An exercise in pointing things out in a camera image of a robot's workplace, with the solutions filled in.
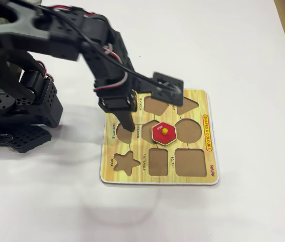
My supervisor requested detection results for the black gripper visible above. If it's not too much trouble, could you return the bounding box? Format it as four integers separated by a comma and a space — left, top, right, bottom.
93, 72, 143, 133

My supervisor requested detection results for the red hexagon piece yellow pin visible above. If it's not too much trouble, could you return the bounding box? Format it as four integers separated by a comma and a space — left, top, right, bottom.
150, 122, 178, 146

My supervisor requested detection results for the wooden shape puzzle board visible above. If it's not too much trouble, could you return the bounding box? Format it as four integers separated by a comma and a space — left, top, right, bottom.
99, 87, 221, 187

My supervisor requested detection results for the black perforated clamp plate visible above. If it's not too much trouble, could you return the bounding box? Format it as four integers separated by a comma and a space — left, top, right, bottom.
6, 125, 52, 154

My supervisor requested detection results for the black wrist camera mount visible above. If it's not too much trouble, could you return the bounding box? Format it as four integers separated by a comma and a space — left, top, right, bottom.
132, 72, 185, 106

